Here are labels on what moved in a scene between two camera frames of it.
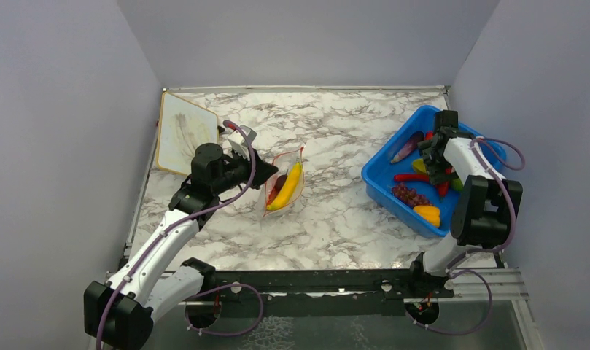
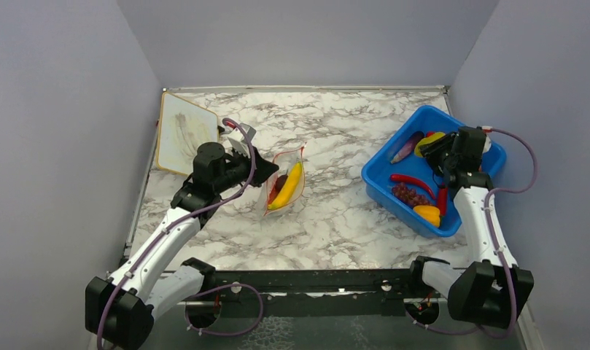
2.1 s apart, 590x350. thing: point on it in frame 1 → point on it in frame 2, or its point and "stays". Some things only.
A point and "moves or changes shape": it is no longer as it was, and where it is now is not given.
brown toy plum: [276, 187] stays
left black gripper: [262, 170] stays
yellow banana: [419, 166] moves or changes shape
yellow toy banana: [292, 191] stays
